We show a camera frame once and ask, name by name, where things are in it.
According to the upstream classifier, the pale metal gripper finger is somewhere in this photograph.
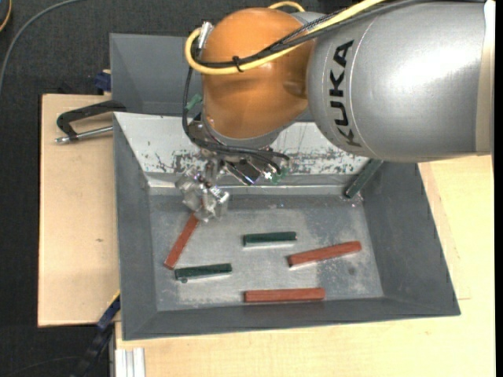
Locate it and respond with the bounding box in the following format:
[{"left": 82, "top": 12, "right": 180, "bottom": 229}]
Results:
[
  {"left": 198, "top": 186, "right": 231, "bottom": 223},
  {"left": 174, "top": 167, "right": 206, "bottom": 214}
]

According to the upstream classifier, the red-brown flat block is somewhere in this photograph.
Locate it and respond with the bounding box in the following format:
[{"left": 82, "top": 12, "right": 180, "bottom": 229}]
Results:
[
  {"left": 287, "top": 240, "right": 362, "bottom": 269},
  {"left": 163, "top": 214, "right": 200, "bottom": 271},
  {"left": 243, "top": 287, "right": 326, "bottom": 304}
]

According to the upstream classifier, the dark green flat block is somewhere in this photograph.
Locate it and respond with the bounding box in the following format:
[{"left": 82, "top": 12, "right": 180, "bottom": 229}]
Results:
[
  {"left": 174, "top": 263, "right": 233, "bottom": 283},
  {"left": 242, "top": 231, "right": 298, "bottom": 247},
  {"left": 344, "top": 158, "right": 384, "bottom": 200}
]

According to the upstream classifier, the grey metal bin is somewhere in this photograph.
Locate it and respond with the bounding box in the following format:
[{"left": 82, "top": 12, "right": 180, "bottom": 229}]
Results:
[{"left": 108, "top": 32, "right": 461, "bottom": 341}]

